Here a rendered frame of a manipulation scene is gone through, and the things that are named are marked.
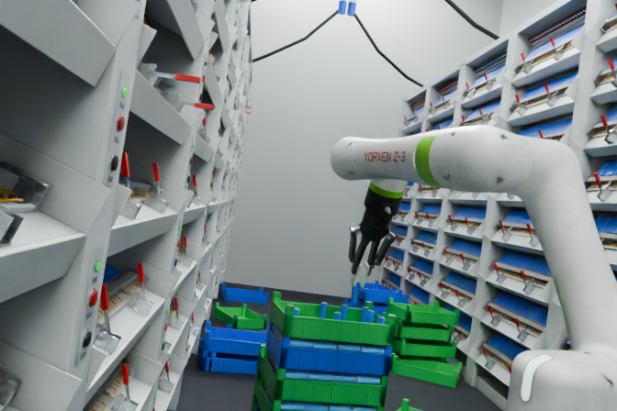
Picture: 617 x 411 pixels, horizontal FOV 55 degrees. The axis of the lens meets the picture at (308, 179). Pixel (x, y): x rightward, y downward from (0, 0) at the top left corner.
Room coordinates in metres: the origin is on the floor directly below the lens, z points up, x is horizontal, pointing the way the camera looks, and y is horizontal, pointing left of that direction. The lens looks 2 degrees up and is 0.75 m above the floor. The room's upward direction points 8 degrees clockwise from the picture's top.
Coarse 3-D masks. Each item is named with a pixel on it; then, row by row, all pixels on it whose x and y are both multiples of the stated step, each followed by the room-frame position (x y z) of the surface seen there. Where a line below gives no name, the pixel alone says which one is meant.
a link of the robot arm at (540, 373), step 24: (528, 360) 0.87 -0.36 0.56; (552, 360) 0.86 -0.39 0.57; (576, 360) 0.87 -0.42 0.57; (600, 360) 0.89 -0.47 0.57; (528, 384) 0.85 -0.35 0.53; (552, 384) 0.83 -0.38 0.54; (576, 384) 0.82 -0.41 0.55; (600, 384) 0.83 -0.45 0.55; (528, 408) 0.85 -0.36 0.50; (552, 408) 0.83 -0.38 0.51; (576, 408) 0.82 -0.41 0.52; (600, 408) 0.83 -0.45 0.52
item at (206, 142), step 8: (200, 112) 1.38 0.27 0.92; (200, 120) 1.38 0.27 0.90; (200, 128) 1.52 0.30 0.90; (200, 136) 1.79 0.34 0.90; (208, 136) 1.97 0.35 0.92; (216, 136) 1.98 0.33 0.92; (200, 144) 1.57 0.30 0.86; (208, 144) 1.98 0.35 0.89; (216, 144) 1.98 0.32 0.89; (200, 152) 1.66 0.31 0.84; (208, 152) 1.86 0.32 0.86; (208, 160) 1.97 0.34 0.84
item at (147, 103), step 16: (144, 32) 0.68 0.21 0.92; (144, 48) 0.68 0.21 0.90; (144, 80) 0.74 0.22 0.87; (144, 96) 0.78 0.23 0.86; (160, 96) 0.86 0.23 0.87; (144, 112) 0.82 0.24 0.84; (160, 112) 0.92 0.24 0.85; (176, 112) 1.04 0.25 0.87; (192, 112) 1.28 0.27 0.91; (160, 128) 0.98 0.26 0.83; (176, 128) 1.12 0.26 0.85
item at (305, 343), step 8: (280, 336) 1.58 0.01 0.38; (296, 344) 1.52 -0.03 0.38; (304, 344) 1.53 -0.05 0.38; (312, 344) 1.53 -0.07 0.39; (320, 344) 1.54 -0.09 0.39; (328, 344) 1.54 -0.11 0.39; (336, 344) 1.56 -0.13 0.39; (344, 344) 1.57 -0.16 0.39; (352, 344) 1.58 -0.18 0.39; (360, 344) 1.61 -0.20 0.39; (368, 344) 1.61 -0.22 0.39; (360, 352) 1.57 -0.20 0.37; (368, 352) 1.57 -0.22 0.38; (376, 352) 1.57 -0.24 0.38
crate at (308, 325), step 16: (272, 304) 1.69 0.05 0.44; (288, 304) 1.71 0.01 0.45; (304, 304) 1.72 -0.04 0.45; (368, 304) 1.75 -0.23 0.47; (272, 320) 1.66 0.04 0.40; (288, 320) 1.51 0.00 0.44; (304, 320) 1.52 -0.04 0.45; (320, 320) 1.53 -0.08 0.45; (336, 320) 1.54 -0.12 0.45; (352, 320) 1.75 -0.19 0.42; (384, 320) 1.65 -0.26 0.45; (288, 336) 1.51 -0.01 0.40; (304, 336) 1.52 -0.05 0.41; (320, 336) 1.53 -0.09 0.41; (336, 336) 1.54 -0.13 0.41; (352, 336) 1.55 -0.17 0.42; (368, 336) 1.56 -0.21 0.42; (384, 336) 1.57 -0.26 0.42
